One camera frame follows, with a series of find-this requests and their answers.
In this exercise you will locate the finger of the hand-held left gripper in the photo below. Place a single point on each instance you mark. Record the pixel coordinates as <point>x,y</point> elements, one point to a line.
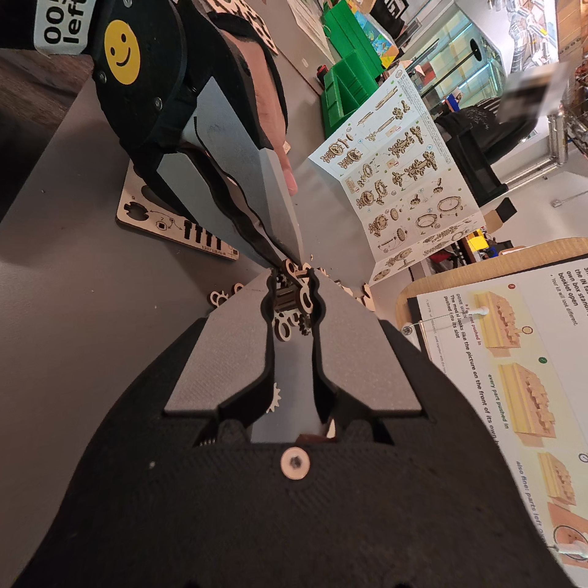
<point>229,128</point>
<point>193,183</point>

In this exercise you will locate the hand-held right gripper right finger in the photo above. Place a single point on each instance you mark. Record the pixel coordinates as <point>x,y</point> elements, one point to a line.
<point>363,363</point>

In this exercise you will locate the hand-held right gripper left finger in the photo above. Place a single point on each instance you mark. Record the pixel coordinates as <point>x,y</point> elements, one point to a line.
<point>216,363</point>

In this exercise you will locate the wooden gear with round hole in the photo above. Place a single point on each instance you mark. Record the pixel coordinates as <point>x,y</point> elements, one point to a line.
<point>274,399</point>

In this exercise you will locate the wooden model axle assembly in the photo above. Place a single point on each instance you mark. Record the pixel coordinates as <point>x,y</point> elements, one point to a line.
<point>287,294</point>

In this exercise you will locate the person's left hand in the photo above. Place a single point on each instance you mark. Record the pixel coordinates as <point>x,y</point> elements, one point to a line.
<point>266,101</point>

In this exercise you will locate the wooden sheet with large cutouts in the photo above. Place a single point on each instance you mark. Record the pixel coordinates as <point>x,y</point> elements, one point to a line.
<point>149,219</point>

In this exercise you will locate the small pale wooden part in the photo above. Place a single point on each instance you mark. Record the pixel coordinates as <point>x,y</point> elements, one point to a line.
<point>329,431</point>

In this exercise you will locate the green plastic bin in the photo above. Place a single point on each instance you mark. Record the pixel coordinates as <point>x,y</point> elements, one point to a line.
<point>349,92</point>
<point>349,32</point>

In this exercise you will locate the light wooden board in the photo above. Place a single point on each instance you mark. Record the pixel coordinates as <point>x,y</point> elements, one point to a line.
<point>459,271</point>

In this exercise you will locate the white instruction poster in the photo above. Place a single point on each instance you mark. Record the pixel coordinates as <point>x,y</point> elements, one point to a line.
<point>505,390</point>

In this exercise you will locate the folded instruction booklet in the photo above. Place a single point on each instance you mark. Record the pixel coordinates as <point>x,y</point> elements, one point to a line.
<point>404,183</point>

